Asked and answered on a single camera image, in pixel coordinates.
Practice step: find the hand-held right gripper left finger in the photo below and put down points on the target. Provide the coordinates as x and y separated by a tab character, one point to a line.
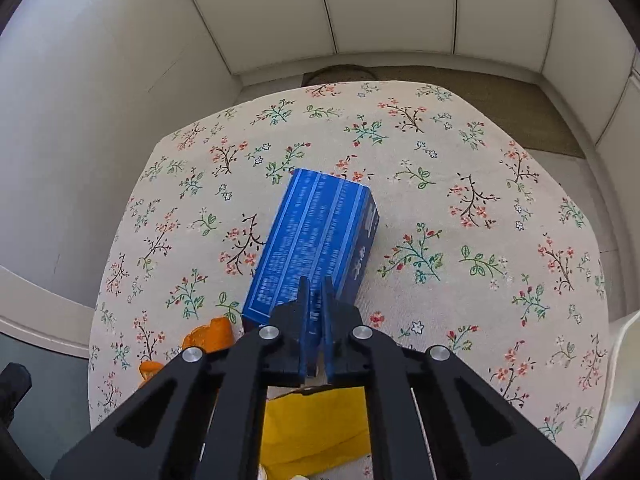
305	320

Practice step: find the floral tablecloth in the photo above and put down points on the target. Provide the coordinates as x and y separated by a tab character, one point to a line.
450	310

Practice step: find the yellow padded packet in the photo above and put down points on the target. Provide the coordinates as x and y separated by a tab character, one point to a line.
315	430

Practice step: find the white chair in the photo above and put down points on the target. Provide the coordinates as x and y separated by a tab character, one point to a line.
622	360

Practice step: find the small orange peel piece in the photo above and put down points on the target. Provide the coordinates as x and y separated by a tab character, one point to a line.
150	371

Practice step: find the orange plastic wrapper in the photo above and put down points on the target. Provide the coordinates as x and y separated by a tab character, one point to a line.
212	335

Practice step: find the blue cardboard box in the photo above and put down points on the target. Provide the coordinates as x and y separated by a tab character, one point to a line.
310	230

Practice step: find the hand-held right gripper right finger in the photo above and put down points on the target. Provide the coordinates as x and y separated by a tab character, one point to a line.
327	320

